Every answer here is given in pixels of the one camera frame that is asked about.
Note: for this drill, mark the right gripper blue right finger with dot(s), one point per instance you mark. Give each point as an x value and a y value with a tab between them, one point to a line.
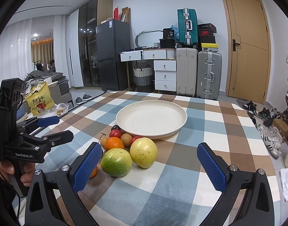
256	207

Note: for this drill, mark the yellow snack bag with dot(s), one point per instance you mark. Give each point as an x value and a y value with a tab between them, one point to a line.
38	97

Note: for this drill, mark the teal suitcase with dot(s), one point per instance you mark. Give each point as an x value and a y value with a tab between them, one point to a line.
188	27

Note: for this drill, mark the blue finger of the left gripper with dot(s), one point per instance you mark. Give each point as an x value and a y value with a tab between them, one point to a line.
47	121
56	139

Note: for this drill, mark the stacked shoe boxes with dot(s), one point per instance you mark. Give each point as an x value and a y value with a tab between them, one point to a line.
207	37

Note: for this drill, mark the brown longan with stem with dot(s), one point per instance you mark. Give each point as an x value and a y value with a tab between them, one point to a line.
102	140

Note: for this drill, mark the silver suitcase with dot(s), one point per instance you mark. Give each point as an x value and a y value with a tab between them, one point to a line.
208	75

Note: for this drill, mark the black refrigerator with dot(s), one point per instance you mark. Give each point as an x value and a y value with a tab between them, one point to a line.
112	38

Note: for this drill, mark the large orange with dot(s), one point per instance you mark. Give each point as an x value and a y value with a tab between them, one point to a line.
113	142

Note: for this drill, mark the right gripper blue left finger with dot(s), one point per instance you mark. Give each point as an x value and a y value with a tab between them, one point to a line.
43	208

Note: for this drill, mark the dark cherry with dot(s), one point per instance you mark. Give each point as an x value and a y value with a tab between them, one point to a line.
116	127

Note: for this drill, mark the person's left hand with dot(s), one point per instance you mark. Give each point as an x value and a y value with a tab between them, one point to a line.
7	169

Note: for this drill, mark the white drawer desk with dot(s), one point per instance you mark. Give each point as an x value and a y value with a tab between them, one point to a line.
164	65

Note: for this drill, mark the wooden door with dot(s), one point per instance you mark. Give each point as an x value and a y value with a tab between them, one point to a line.
249	50

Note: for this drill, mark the woven laundry basket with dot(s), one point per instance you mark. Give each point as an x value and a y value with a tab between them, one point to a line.
143	76

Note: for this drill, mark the grey slippers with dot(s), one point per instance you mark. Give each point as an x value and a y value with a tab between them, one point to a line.
85	98

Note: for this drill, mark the beige suitcase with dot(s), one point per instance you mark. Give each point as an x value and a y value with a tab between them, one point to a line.
186	72

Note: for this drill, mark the shoes on floor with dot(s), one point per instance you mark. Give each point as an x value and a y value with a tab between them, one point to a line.
270	124

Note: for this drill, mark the red cherry tomato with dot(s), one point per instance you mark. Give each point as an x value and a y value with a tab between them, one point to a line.
115	133
133	139

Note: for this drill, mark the small mandarin orange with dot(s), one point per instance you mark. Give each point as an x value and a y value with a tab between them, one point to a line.
94	173

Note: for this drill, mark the green-yellow passion fruit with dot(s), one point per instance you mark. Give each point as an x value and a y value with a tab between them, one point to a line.
116	162

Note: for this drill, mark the cream round plate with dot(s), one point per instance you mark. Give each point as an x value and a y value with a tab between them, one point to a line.
153	118

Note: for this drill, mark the pale yellow spotted fruit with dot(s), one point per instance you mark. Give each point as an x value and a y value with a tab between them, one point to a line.
144	152

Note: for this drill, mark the dark glass wardrobe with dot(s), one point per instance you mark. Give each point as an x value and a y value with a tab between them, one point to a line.
91	15

